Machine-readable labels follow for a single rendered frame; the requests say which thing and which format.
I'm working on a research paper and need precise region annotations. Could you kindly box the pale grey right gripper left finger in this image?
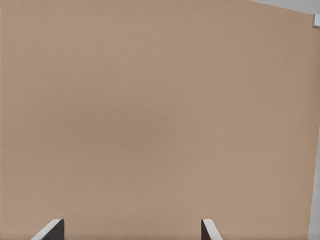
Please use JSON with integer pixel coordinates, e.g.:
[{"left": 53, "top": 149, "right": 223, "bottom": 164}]
[{"left": 30, "top": 218, "right": 65, "bottom": 240}]

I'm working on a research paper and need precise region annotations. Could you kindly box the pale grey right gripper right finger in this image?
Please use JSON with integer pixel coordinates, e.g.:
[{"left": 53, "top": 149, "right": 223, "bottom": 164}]
[{"left": 201, "top": 218, "right": 224, "bottom": 240}]

